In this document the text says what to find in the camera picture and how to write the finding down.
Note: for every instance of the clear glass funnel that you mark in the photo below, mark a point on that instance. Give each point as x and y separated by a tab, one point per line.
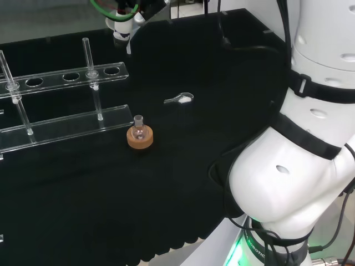
129	50

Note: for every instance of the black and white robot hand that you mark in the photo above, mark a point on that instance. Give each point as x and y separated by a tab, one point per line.
123	27

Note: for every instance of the clear funnel stand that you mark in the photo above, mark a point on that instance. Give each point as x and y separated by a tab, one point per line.
69	124

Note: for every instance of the black cloth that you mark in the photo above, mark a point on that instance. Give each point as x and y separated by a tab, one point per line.
83	194

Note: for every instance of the clear round-bottom flask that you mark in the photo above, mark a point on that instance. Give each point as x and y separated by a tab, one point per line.
137	130

